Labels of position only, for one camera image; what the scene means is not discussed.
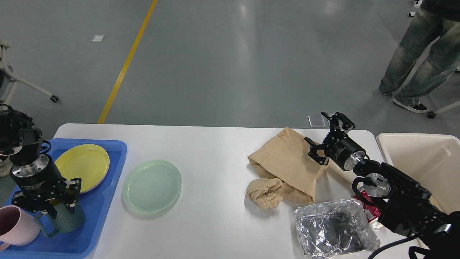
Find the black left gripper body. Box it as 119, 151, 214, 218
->
10, 154, 66, 204

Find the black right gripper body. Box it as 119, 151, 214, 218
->
323, 137, 367, 172

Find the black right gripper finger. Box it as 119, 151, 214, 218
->
304, 137, 329, 166
321, 112, 355, 141

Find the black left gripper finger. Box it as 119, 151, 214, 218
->
64, 178, 82, 215
11, 193, 57, 219

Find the dark green mug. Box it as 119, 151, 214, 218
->
34, 203, 85, 238

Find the light green plate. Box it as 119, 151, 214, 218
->
122, 160, 182, 215

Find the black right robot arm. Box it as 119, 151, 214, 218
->
304, 112, 460, 259

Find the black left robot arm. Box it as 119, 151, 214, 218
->
0, 105, 82, 219

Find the small clear floor plate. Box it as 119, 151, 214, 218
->
308, 115, 326, 128

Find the yellow plate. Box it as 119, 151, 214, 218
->
55, 144, 110, 194

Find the pink mug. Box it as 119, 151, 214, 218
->
0, 205, 41, 251

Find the brown paper bag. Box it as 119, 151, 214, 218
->
248, 126, 354, 204

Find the blue plastic tray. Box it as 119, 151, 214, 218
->
1, 138, 128, 259

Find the crumpled brown paper ball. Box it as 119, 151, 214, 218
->
245, 178, 283, 210

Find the crumpled aluminium foil tray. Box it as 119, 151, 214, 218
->
294, 198, 381, 259

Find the red snack wrapper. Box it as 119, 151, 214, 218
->
352, 190, 381, 223

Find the beige plastic bin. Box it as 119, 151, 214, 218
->
377, 133, 460, 213

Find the white rolling chair right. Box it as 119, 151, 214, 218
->
427, 65, 460, 119

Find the white rolling chair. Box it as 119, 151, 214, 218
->
427, 65, 460, 119
0, 40, 60, 105

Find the white rolling chair left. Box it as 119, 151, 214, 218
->
0, 40, 60, 105

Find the person in blue jeans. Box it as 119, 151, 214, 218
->
378, 0, 460, 114

